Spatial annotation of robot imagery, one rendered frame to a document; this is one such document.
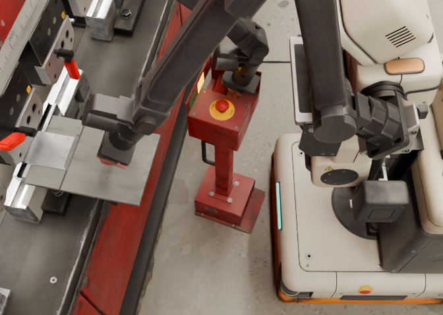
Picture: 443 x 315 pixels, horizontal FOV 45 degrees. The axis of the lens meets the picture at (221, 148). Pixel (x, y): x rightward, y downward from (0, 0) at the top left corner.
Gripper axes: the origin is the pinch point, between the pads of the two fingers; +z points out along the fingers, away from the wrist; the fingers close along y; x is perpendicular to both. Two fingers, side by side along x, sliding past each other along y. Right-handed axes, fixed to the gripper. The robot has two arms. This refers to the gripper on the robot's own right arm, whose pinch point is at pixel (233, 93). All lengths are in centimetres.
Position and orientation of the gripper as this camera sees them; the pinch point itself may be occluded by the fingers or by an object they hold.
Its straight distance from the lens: 162.6
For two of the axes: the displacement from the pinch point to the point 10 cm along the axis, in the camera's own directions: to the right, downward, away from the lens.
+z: -2.4, 4.1, 8.8
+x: -3.4, 8.1, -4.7
